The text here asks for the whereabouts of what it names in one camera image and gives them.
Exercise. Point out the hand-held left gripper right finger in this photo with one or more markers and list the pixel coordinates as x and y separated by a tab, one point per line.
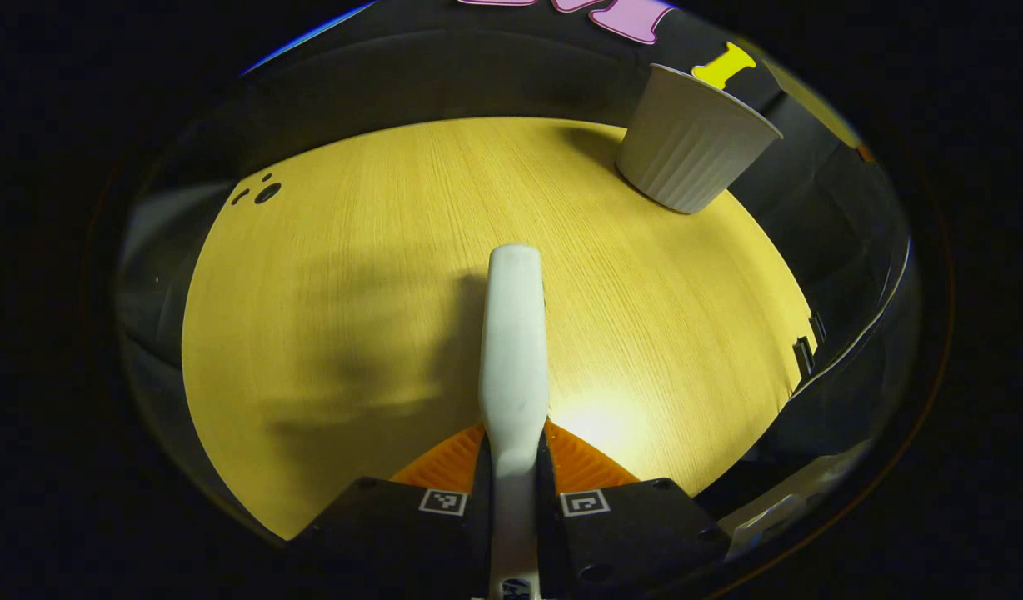
636	542

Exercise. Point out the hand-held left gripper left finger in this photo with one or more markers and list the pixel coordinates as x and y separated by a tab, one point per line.
395	542

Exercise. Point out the white ribbed garbage bin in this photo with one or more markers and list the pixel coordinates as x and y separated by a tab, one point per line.
686	150

